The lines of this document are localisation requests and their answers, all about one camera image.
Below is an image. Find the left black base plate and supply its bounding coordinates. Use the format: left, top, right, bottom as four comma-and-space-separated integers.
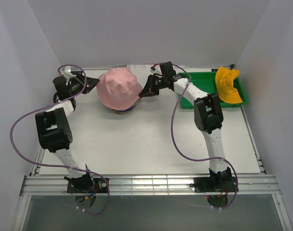
66, 178, 108, 193

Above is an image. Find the pink bucket hat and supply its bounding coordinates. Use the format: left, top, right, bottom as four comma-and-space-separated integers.
96, 68, 142, 110

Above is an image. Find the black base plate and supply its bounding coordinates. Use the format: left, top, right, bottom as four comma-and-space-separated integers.
66, 178, 108, 193
189, 177, 239, 193

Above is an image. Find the gold wire hat stand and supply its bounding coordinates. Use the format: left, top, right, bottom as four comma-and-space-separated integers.
112, 108, 132, 115

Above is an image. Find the aluminium rail frame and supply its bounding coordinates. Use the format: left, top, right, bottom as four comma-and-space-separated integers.
13, 64, 293, 231

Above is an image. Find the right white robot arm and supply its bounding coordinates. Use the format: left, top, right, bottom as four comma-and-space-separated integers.
139, 62, 233, 193

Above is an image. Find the blue bucket hat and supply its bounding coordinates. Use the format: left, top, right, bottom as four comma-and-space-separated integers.
112, 105, 136, 114

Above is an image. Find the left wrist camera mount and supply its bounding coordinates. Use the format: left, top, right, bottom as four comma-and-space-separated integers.
60, 66, 75, 79

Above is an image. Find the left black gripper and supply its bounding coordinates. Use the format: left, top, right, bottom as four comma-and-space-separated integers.
68, 72, 100, 97

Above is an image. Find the yellow bucket hat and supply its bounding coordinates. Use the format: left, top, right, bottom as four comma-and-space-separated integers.
215, 66, 243, 104

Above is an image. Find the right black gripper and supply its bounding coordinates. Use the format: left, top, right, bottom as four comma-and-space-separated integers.
139, 75, 167, 98

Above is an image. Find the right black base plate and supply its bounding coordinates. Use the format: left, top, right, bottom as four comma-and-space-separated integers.
189, 177, 239, 193

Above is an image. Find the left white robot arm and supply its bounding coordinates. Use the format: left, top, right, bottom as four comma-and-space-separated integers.
35, 72, 99, 193

